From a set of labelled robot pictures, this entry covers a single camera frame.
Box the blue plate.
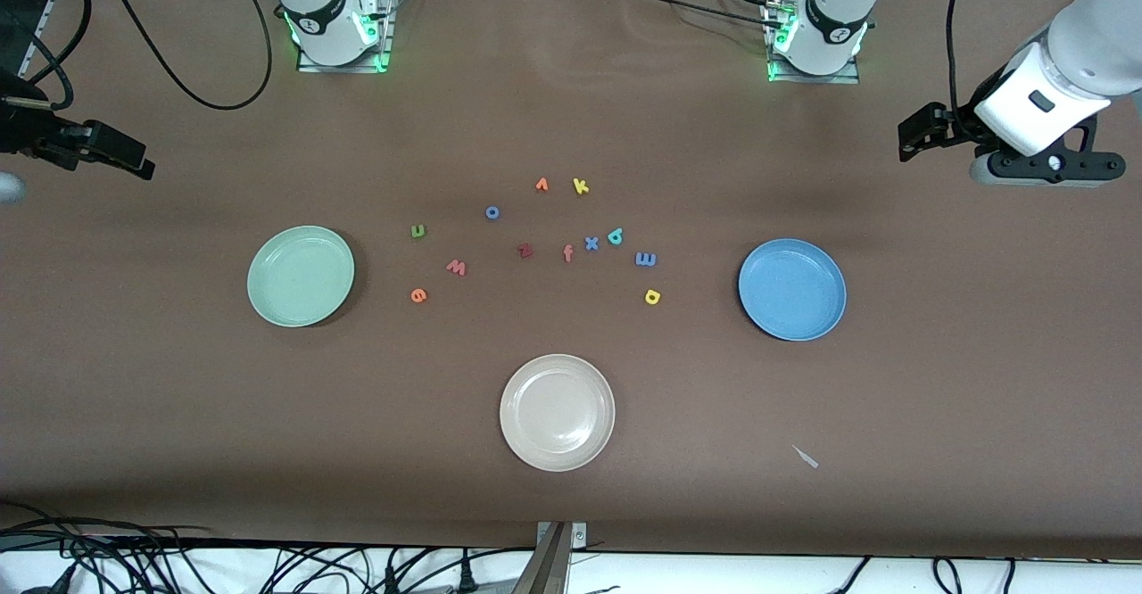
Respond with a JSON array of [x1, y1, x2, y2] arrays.
[[738, 237, 848, 342]]

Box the long looping black cable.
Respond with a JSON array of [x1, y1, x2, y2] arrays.
[[94, 0, 274, 111]]

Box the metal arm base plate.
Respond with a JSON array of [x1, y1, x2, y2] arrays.
[[763, 0, 863, 86], [297, 0, 396, 75]]

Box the light green plate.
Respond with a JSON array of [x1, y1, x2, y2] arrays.
[[247, 225, 356, 328]]

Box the tangled black floor cables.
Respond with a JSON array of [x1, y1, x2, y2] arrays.
[[0, 498, 536, 594]]

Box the beige plate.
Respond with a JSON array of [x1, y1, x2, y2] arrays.
[[499, 353, 617, 473]]

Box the black cable on table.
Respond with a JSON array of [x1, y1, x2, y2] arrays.
[[638, 0, 775, 29]]

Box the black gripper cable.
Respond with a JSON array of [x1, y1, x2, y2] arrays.
[[946, 0, 979, 120], [0, 0, 94, 111]]

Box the aluminium camera mount post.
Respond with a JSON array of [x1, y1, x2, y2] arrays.
[[511, 521, 590, 594]]

